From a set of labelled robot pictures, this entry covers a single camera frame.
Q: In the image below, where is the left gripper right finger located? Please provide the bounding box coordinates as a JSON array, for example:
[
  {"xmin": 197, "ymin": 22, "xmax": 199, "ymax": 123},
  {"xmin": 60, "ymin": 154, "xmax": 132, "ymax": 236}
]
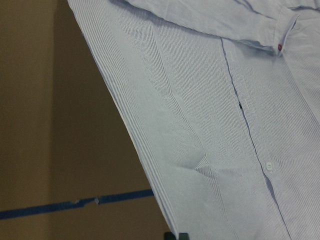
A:
[{"xmin": 178, "ymin": 232, "xmax": 189, "ymax": 240}]

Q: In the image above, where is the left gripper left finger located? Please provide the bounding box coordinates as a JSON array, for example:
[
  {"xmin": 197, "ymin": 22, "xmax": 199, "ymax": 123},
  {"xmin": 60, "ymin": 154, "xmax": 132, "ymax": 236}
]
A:
[{"xmin": 163, "ymin": 232, "xmax": 175, "ymax": 240}]

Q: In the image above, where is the light blue striped shirt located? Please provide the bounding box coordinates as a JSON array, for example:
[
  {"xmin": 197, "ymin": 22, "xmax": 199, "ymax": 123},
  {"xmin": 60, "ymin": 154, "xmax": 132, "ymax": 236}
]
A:
[{"xmin": 68, "ymin": 0, "xmax": 320, "ymax": 240}]

